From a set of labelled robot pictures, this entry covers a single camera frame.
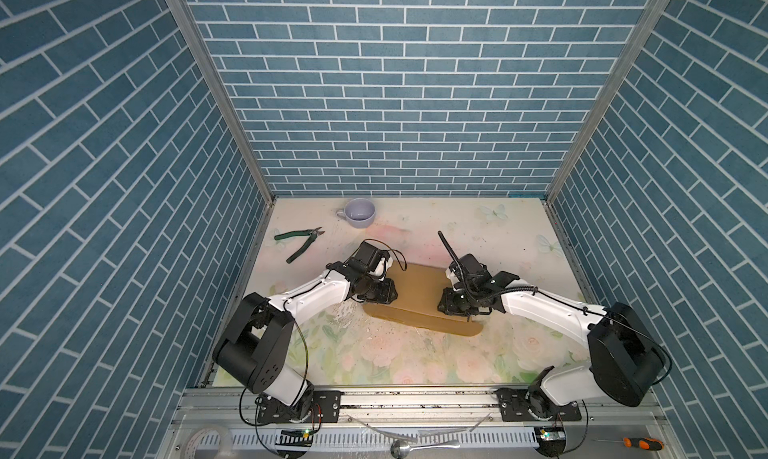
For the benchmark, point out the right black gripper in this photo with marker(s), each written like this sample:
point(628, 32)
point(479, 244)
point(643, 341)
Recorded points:
point(447, 306)

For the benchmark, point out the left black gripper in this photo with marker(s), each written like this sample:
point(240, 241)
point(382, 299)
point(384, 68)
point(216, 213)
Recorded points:
point(387, 292)

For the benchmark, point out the brown cardboard box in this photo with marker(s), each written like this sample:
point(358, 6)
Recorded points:
point(419, 291)

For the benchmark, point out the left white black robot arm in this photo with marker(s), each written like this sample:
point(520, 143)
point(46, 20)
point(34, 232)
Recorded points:
point(254, 345)

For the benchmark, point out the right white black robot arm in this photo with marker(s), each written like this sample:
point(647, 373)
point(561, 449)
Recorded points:
point(623, 360)

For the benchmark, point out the lavender ceramic cup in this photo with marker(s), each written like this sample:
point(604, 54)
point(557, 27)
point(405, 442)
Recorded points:
point(359, 213)

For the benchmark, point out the metal spoon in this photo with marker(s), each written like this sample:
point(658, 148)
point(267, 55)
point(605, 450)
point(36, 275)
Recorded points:
point(400, 448)

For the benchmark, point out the clear tape roll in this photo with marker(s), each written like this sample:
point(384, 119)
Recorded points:
point(221, 438)

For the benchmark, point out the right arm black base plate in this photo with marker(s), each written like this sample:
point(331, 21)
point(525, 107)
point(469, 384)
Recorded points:
point(515, 405)

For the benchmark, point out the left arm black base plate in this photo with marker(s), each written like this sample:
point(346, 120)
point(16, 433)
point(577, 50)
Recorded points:
point(323, 406)

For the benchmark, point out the aluminium front rail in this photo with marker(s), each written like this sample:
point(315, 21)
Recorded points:
point(403, 405)

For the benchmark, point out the orange handled screwdriver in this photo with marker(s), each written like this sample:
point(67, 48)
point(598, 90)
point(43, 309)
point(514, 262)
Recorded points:
point(643, 443)

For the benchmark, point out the aluminium corner post left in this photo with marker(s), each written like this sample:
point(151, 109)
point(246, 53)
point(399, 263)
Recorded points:
point(184, 19)

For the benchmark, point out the aluminium corner post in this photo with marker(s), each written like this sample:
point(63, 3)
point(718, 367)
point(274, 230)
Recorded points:
point(184, 19)
point(636, 40)

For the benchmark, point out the aluminium corner post right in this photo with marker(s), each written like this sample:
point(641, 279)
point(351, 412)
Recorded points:
point(636, 40)

